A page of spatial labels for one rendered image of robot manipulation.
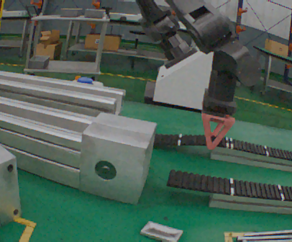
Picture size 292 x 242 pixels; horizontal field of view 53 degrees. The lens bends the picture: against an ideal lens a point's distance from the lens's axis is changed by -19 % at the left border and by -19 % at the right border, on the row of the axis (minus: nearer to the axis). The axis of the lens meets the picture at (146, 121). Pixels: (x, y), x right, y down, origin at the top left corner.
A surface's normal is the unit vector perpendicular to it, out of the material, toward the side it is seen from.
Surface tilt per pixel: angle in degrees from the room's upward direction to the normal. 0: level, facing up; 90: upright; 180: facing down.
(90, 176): 90
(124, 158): 90
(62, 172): 90
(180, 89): 90
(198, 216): 0
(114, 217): 0
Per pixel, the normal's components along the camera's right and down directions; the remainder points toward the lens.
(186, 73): -0.09, 0.32
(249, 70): 0.22, 0.36
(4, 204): 0.85, 0.29
